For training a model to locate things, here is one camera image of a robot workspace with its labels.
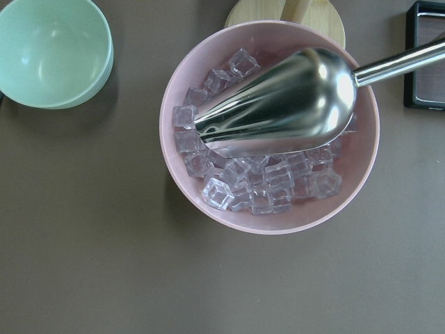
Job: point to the clear ice cubes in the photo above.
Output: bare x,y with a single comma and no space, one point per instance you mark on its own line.
261,184

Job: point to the pink bowl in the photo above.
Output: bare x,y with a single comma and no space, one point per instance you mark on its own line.
269,41

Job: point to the steel ice scoop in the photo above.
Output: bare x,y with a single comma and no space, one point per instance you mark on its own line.
304,102

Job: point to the round wooden stand base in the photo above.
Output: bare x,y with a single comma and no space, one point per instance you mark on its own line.
320,16

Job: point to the mint green bowl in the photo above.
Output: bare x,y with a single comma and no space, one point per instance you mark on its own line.
54,54

